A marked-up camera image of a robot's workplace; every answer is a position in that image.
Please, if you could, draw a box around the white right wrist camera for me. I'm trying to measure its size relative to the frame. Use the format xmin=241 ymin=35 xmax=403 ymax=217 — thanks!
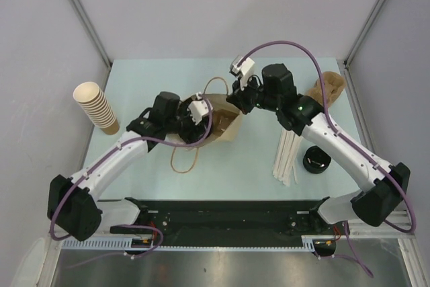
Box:
xmin=229 ymin=56 xmax=255 ymax=89

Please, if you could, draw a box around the stack of paper cups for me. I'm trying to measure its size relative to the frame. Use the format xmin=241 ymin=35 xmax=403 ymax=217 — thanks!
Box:
xmin=73 ymin=81 xmax=120 ymax=135

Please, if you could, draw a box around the white wrapped straw pile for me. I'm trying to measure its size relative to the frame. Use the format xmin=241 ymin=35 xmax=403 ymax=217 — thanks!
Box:
xmin=272 ymin=130 xmax=302 ymax=187

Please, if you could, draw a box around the cream paper takeout bag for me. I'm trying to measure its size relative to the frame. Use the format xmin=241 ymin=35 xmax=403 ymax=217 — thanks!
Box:
xmin=170 ymin=77 xmax=243 ymax=174

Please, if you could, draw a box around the brown pulp cup carrier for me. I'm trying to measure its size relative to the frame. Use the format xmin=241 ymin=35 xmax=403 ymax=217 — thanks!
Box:
xmin=306 ymin=71 xmax=346 ymax=108

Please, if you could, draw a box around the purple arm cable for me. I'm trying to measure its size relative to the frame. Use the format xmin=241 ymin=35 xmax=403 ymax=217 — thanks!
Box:
xmin=48 ymin=98 xmax=214 ymax=268
xmin=234 ymin=40 xmax=417 ymax=278

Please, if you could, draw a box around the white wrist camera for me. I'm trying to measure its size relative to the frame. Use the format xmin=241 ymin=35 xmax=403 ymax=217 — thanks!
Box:
xmin=187 ymin=92 xmax=212 ymax=125
xmin=229 ymin=56 xmax=255 ymax=89

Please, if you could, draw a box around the white cable duct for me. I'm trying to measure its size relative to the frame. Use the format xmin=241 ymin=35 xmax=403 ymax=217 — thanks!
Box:
xmin=62 ymin=235 xmax=318 ymax=254

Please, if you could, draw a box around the black lid stack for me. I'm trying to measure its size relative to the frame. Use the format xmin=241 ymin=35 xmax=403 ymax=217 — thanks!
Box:
xmin=302 ymin=146 xmax=332 ymax=174

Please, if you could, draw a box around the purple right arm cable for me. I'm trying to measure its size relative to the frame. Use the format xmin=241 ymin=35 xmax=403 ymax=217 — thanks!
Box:
xmin=234 ymin=40 xmax=417 ymax=278

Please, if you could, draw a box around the aluminium frame rail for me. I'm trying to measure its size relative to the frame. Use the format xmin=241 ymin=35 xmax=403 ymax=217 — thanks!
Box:
xmin=46 ymin=209 xmax=414 ymax=237

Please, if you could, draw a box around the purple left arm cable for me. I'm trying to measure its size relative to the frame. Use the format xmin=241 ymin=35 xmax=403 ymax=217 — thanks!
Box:
xmin=48 ymin=98 xmax=214 ymax=268

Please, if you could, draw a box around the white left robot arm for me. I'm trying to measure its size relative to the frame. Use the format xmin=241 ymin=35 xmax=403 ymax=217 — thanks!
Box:
xmin=47 ymin=91 xmax=213 ymax=241

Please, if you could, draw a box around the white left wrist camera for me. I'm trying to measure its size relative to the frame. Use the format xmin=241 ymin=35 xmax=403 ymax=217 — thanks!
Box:
xmin=187 ymin=92 xmax=212 ymax=125

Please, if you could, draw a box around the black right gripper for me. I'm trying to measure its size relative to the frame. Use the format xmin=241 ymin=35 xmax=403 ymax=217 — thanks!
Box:
xmin=227 ymin=71 xmax=281 ymax=114

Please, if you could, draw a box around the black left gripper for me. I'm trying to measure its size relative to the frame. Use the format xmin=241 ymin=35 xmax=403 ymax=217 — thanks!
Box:
xmin=164 ymin=97 xmax=208 ymax=146

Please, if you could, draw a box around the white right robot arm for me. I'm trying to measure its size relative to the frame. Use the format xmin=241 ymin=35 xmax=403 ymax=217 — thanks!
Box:
xmin=226 ymin=64 xmax=411 ymax=234

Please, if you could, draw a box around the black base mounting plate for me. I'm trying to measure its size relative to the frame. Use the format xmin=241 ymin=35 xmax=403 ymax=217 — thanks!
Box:
xmin=110 ymin=198 xmax=344 ymax=247

